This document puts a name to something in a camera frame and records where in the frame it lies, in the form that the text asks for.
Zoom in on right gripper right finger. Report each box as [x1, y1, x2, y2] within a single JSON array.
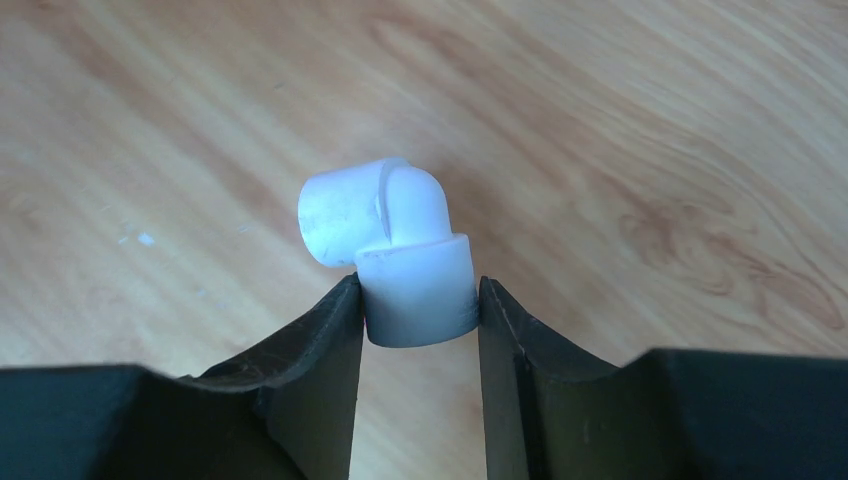
[[478, 277, 847, 479]]

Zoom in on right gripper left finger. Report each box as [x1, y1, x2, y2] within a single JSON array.
[[1, 275, 364, 479]]

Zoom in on white elbow fitting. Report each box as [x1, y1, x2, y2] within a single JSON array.
[[297, 158, 479, 348]]

